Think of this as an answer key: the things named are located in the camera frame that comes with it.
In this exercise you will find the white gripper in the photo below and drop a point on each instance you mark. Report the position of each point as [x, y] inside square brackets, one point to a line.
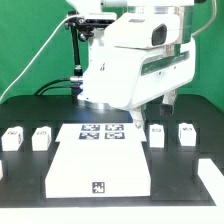
[130, 78]

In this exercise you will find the white square tabletop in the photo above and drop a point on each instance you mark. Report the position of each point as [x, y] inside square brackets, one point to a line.
[96, 168]

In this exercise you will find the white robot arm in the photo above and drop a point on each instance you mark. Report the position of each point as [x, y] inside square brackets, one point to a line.
[142, 25]

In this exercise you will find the white marker sheet with tags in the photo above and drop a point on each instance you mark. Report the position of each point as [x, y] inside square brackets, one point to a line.
[100, 131]

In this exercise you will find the white part at left edge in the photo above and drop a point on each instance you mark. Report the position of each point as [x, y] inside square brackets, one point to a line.
[1, 170]

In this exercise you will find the black camera on stand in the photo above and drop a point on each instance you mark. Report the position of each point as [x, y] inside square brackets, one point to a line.
[88, 28]

